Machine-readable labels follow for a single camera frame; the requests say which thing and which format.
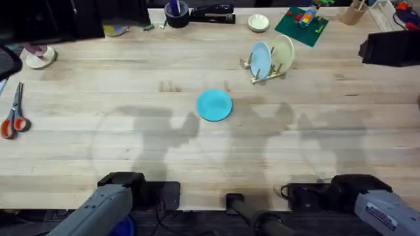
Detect small wooden peg rack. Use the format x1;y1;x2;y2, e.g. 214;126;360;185
240;45;288;85

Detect turquoise plate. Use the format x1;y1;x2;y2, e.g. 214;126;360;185
196;88;234;123

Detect light blue plate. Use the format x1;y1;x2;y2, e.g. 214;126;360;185
249;41;273;81

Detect cream plate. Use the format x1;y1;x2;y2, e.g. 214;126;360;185
270;34;295;74

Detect black tape roll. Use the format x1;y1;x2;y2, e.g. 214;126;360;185
163;1;191;29

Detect black stapler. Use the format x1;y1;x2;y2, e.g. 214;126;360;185
189;3;237;25

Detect small cream bowl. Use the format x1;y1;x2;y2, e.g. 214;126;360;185
247;13;270;33

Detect blue marker pen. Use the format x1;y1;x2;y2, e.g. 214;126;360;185
169;0;182;16

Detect green board with toy blocks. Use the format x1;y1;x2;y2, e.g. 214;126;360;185
274;5;330;48

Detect yellow and blue disc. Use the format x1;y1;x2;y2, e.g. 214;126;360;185
102;25;130;38

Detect wooden pen holder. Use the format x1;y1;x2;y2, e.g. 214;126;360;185
339;0;370;26

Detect black equipment box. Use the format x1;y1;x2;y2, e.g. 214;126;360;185
0;0;152;47

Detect white tape roll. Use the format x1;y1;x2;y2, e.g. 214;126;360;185
24;45;58;70

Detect white box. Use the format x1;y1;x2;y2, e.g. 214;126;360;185
368;0;400;32

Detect heap of red blue tools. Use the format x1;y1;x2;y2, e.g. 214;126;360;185
392;1;420;31

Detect black cable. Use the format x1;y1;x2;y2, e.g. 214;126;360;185
280;184;293;201

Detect black rail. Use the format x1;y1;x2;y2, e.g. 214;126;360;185
0;208;420;236

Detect black camera pole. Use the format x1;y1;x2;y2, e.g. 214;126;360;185
225;193;298;236

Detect orange handled scissors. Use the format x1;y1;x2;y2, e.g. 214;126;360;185
0;81;32;140

